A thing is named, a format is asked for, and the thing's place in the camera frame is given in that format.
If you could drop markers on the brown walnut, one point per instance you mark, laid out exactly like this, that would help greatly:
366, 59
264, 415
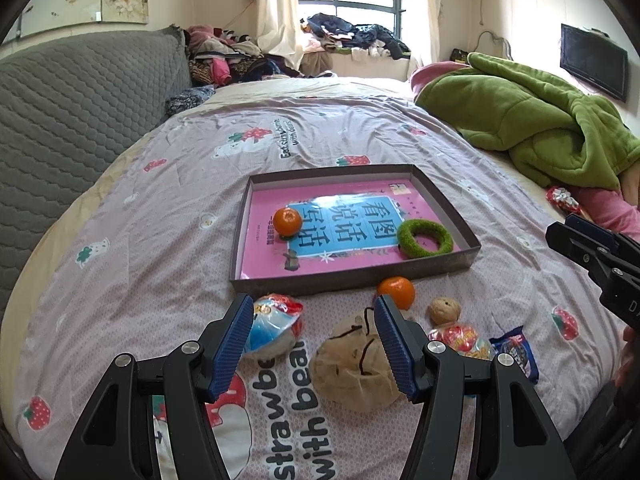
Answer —
444, 311

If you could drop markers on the red and white candy wrapper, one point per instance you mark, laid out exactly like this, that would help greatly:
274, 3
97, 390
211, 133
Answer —
562, 199

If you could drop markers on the dark blue patterned cloth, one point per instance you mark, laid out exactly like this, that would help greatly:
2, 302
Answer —
187, 100

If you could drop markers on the green fleece blanket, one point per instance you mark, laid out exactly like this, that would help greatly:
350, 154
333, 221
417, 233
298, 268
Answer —
530, 115

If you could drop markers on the orange tangerine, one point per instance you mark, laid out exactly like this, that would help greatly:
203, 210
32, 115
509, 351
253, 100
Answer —
397, 292
288, 221

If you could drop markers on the grey quilted headboard cushion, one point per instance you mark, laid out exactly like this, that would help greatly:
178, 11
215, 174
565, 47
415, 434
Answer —
75, 125

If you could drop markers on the pink pillow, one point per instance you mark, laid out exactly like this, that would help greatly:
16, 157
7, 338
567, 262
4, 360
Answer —
430, 77

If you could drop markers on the black wall television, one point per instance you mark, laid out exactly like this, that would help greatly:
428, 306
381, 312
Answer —
592, 60

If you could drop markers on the cream curtain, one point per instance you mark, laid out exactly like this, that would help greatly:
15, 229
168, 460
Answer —
431, 5
277, 10

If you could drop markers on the shallow cardboard box tray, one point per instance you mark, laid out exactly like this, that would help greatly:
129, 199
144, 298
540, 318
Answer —
260, 280

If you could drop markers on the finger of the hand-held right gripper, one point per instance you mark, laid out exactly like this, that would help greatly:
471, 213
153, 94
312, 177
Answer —
575, 247
582, 222

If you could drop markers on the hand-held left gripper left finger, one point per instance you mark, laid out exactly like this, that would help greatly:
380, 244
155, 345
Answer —
232, 345

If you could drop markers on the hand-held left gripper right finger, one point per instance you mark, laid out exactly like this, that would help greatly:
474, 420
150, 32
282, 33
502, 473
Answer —
395, 345

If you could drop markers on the blue cookie packet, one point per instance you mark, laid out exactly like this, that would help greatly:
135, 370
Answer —
517, 355

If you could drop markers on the strawberry printed bedsheet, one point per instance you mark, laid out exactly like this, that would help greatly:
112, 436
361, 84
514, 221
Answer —
165, 240

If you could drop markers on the pile of mixed clothes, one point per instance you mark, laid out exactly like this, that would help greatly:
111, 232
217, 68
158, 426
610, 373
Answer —
225, 57

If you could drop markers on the dark clothes on windowsill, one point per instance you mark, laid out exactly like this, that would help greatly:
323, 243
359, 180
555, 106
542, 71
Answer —
350, 32

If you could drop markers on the pink cloth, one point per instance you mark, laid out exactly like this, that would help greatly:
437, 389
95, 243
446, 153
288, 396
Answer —
607, 207

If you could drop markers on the blue and red toy egg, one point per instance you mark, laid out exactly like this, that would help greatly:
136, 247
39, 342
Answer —
272, 327

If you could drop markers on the pink and blue book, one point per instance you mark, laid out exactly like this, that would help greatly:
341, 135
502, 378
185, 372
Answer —
345, 230

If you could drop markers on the person's right hand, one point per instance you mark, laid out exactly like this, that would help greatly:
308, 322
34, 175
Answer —
631, 350

